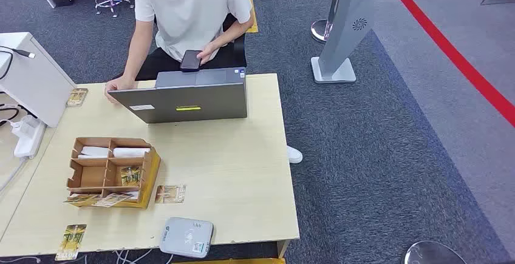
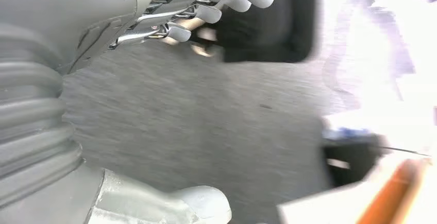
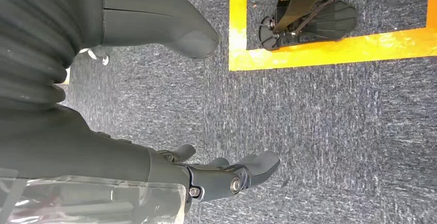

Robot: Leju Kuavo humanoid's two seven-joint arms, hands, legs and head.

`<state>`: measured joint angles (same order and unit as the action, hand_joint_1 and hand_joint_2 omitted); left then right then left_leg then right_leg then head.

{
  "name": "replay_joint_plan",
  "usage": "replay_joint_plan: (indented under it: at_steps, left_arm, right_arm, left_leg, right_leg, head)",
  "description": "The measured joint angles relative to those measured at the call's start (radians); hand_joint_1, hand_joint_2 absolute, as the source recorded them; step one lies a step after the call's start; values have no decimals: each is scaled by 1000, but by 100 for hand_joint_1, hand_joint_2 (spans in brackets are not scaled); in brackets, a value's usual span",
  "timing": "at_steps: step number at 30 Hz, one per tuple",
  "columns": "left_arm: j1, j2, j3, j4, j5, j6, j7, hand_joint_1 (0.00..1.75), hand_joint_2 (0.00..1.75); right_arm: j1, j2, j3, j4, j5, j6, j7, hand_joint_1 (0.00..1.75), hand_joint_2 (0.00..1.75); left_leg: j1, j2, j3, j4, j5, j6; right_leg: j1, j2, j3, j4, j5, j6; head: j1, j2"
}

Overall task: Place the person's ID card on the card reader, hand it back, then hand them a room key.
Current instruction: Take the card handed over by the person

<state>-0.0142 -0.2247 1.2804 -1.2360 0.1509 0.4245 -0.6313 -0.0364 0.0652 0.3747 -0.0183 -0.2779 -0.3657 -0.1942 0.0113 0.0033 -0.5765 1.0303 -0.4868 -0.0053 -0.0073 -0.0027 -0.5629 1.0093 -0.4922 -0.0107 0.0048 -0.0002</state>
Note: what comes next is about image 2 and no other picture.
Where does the person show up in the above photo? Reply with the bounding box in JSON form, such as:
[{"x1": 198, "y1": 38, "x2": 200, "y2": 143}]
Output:
[{"x1": 191, "y1": 0, "x2": 437, "y2": 114}]

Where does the grey laptop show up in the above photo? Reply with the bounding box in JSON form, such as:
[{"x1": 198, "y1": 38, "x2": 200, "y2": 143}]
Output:
[{"x1": 322, "y1": 128, "x2": 388, "y2": 187}]

